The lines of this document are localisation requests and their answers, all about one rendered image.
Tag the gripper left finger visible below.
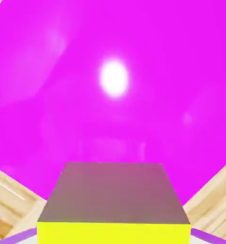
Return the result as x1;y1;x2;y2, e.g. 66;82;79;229
0;227;38;244

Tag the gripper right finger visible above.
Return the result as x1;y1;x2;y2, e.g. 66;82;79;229
190;227;226;244

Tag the small yellow cube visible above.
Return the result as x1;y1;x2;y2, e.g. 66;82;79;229
36;162;192;244

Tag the large magenta box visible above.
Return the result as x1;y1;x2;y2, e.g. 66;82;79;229
0;0;226;207

